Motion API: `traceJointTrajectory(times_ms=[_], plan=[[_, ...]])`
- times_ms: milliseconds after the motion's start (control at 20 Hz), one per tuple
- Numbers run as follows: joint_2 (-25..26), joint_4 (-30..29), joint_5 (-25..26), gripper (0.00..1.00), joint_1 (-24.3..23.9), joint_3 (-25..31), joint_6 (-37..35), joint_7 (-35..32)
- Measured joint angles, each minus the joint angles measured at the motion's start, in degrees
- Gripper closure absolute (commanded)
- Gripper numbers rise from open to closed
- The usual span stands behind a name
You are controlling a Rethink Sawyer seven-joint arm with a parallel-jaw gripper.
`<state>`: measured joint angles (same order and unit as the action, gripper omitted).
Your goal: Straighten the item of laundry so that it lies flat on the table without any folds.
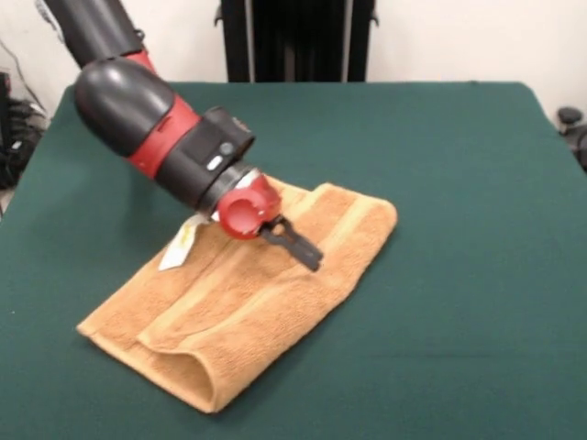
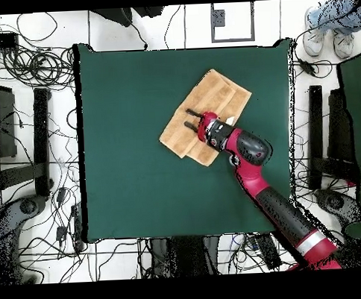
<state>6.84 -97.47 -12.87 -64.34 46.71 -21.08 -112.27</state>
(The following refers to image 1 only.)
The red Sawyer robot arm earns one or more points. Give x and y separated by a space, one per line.
124 101

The grey chair base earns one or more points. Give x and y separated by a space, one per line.
568 117

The dark green table cloth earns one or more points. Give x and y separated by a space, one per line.
458 275

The tan terry towel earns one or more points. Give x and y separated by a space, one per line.
275 293

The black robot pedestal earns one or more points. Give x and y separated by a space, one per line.
298 41

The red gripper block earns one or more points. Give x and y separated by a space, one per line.
247 211

